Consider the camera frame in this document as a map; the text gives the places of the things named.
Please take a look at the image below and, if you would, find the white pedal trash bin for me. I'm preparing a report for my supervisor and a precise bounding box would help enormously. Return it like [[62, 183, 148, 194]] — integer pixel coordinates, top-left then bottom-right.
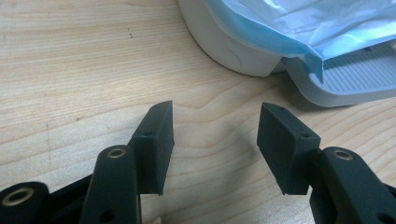
[[177, 0, 396, 108]]

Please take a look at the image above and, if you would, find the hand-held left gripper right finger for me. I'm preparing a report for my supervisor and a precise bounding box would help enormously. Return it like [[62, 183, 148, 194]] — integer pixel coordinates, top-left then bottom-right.
[[256, 102, 396, 224]]

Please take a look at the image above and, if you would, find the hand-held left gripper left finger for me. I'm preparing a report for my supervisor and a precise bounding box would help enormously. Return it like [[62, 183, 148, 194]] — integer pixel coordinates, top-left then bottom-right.
[[78, 100, 176, 224]]

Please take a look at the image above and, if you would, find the blue plastic bin liner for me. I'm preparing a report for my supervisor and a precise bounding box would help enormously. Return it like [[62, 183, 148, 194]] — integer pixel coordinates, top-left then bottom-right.
[[202, 0, 396, 84]]

